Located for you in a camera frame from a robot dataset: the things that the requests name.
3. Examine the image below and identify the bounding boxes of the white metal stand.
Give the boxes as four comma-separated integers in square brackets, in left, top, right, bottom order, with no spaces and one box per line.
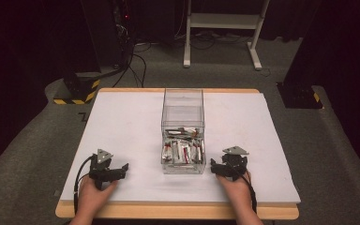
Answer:
[183,0,271,71]

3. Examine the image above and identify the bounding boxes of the black floor cables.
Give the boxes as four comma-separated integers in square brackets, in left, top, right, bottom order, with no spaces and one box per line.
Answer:
[112,40,148,89]

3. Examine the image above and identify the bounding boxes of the black stand yellow striped base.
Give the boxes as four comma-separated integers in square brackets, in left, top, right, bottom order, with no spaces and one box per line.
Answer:
[52,70,102,106]

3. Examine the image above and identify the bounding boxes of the clear plastic drawer box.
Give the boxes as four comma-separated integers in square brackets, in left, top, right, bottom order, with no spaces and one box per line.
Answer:
[160,88,207,175]

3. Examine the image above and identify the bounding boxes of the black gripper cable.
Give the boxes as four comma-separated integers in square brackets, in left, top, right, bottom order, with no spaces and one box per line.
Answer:
[234,170,258,216]
[72,155,94,216]

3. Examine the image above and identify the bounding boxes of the pile of silver red packets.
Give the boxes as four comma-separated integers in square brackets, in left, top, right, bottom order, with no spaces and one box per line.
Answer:
[162,127,205,166]

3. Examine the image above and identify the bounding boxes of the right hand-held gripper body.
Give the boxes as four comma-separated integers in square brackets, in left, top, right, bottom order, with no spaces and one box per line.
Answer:
[217,145,250,182]

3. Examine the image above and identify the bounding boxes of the person's left hand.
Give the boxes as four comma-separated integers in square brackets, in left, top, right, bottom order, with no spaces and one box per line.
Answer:
[74,176,120,218]

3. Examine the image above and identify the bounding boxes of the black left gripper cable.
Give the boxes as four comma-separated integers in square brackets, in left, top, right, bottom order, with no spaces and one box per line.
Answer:
[72,155,94,216]

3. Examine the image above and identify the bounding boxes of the person's right hand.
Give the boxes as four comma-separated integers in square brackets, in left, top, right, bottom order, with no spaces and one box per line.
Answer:
[216,170,255,218]

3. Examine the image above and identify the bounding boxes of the dark equipment rack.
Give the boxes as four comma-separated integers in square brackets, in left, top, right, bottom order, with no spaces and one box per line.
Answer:
[111,0,136,68]

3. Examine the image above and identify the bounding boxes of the wooden table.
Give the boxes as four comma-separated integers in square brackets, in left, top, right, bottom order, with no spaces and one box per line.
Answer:
[54,87,300,221]

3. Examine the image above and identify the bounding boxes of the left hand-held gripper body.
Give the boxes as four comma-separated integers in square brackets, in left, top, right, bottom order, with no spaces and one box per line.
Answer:
[88,148,122,190]

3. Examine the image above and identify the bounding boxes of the white table mat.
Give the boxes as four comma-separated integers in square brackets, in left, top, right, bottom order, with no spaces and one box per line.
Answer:
[59,91,302,204]

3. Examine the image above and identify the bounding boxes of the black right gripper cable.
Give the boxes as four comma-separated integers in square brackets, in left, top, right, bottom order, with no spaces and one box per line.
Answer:
[234,170,258,216]

